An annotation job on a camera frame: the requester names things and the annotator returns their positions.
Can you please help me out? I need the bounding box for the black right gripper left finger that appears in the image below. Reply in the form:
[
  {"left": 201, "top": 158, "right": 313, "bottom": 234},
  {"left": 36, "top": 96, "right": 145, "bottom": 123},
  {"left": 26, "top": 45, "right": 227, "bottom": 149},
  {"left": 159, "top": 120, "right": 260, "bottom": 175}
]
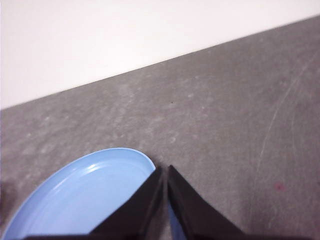
[{"left": 23, "top": 167, "right": 165, "bottom": 240}]

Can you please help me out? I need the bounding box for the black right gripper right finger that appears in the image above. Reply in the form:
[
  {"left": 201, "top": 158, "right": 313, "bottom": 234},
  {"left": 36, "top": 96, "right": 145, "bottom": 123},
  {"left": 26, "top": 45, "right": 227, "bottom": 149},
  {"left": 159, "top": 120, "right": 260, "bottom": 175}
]
[{"left": 166, "top": 164, "right": 314, "bottom": 240}]

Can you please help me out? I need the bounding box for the blue plate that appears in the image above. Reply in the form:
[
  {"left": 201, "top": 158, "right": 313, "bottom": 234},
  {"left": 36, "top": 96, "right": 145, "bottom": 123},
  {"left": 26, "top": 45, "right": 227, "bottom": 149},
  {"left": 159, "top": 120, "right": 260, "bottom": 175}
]
[{"left": 1, "top": 146, "right": 187, "bottom": 240}]

